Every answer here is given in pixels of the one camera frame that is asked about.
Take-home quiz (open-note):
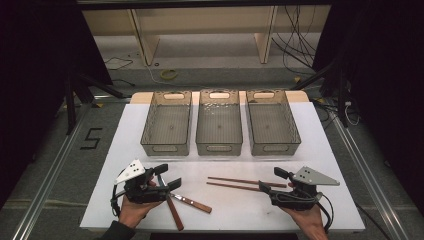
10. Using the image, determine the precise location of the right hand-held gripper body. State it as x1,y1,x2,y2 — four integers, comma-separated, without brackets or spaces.
269,166,341,212

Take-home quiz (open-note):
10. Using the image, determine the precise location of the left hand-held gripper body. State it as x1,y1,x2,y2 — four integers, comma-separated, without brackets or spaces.
114,159,172,205

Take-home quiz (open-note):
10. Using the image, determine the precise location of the wooden-handled fork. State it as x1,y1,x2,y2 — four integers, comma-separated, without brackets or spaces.
170,193,213,214

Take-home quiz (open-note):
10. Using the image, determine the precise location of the wooden-handled knife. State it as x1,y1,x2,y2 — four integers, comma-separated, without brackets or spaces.
159,175,185,232

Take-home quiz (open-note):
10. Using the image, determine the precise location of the transparent grey storage bin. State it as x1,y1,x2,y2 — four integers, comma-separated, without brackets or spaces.
245,89,302,157
140,90,193,157
195,89,244,157

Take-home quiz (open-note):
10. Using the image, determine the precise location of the person's left hand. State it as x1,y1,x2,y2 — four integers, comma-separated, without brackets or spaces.
118,194,163,230

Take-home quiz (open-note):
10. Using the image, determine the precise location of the person's right hand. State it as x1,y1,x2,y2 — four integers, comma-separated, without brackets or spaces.
281,202,330,240

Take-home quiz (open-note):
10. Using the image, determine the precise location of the yellow tape roll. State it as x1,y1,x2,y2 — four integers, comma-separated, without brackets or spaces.
160,68,179,81

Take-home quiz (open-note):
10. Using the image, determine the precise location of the black metal stand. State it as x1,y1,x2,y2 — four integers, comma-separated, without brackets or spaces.
290,59,350,128
64,70,132,135

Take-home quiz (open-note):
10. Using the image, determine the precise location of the light wooden shelf unit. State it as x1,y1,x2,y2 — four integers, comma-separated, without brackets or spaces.
81,4,332,66

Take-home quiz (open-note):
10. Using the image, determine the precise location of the black curtain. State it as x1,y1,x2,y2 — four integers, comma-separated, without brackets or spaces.
312,0,424,214
0,0,113,209

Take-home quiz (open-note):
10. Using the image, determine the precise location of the right hand-held gripper cable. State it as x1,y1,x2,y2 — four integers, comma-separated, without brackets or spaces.
313,191,335,233

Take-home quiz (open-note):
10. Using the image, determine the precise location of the hand-held gripper cable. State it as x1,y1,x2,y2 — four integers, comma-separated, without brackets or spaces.
313,191,335,233
110,169,128,218

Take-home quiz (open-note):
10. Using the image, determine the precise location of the left hand-held gripper cable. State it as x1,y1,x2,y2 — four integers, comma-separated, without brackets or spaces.
110,169,128,218

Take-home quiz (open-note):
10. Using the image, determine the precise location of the aluminium floor rail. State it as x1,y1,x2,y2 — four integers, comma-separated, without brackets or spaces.
328,109,410,240
11,102,93,240

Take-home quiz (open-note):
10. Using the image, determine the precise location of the short white cable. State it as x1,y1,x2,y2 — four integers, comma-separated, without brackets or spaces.
344,100,362,127

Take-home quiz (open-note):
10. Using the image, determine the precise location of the white floor cable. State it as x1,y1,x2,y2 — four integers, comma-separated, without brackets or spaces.
144,62,201,88

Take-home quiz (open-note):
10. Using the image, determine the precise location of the thin black floor cable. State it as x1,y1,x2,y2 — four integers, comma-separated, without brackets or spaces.
104,56,135,71

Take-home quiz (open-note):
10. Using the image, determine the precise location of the bundle of black cables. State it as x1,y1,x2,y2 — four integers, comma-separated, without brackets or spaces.
271,4,322,74

